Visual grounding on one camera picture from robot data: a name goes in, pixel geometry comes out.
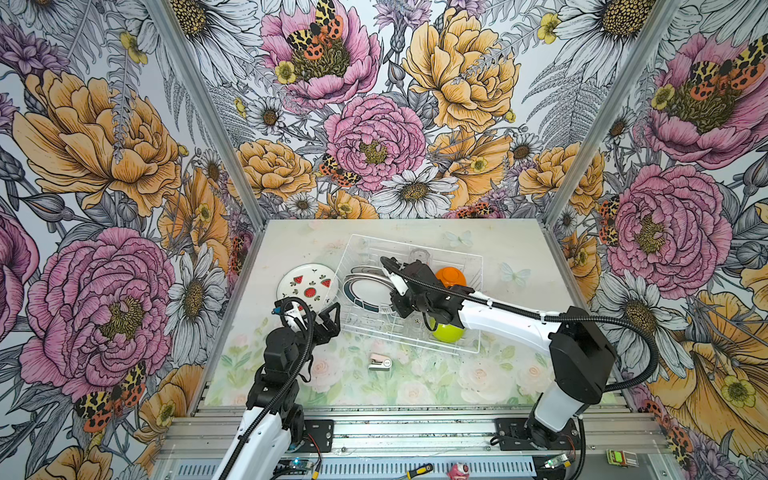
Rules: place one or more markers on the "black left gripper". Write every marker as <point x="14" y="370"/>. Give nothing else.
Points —
<point x="333" y="327"/>

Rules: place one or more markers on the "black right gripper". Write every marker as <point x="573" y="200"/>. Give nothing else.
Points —
<point x="403" y="310"/>

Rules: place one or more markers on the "watermelon pattern plate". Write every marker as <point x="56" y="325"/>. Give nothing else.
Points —
<point x="316" y="284"/>

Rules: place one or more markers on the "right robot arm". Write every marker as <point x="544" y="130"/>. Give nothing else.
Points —
<point x="581" y="356"/>

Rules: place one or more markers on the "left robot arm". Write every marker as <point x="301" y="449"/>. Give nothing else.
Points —
<point x="273" y="421"/>

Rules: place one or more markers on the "teal rimmed back plate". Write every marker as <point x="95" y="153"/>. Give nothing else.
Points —
<point x="369" y="272"/>

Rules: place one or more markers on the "far clear plastic glass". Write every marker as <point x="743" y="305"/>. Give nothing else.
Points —
<point x="420" y="254"/>

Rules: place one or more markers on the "orange plastic bowl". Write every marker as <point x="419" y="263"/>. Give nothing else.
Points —
<point x="451" y="276"/>

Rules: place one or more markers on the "floral table mat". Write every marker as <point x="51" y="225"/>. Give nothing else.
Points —
<point x="501" y="373"/>

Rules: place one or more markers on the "lime green plastic bowl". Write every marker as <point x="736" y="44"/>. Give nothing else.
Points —
<point x="445" y="333"/>

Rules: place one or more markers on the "green circuit board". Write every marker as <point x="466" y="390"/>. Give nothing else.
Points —
<point x="300" y="466"/>

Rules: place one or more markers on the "yellow black screwdriver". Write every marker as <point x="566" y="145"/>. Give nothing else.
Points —
<point x="417" y="472"/>

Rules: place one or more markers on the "pink small toy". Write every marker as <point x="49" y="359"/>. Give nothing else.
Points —
<point x="459" y="471"/>

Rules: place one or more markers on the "small green device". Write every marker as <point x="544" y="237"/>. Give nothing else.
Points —
<point x="622" y="458"/>

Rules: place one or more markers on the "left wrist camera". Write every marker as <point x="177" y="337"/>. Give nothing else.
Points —
<point x="289" y="316"/>

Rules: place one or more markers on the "white wire dish rack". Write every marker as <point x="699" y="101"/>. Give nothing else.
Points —
<point x="412" y="330"/>

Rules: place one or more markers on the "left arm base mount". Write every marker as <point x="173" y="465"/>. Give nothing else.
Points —
<point x="310" y="435"/>

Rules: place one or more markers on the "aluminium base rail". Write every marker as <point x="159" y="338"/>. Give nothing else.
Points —
<point x="385" y="444"/>

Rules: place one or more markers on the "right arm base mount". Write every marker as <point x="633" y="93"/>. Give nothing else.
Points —
<point x="515" y="434"/>

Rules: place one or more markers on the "aluminium corner post left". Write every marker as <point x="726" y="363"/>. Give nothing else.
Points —
<point x="170" y="32"/>

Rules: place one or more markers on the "aluminium corner post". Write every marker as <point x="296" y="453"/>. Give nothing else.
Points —
<point x="170" y="32"/>
<point x="659" y="20"/>

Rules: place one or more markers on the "aluminium corner post right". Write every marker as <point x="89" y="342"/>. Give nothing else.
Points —
<point x="659" y="20"/>

